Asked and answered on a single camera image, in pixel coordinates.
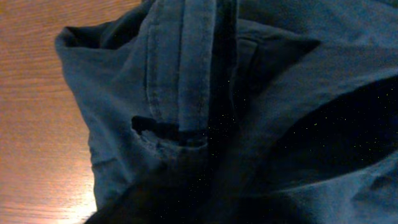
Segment navy blue shorts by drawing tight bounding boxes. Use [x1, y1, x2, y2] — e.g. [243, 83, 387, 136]
[55, 0, 397, 224]

